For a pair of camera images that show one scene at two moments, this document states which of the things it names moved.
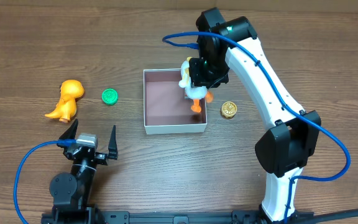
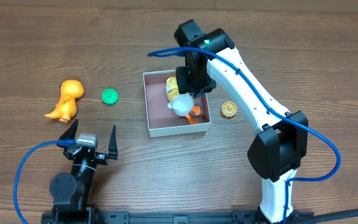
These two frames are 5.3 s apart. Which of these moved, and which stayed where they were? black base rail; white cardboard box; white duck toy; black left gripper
Moved: white duck toy
Stayed: black left gripper; white cardboard box; black base rail
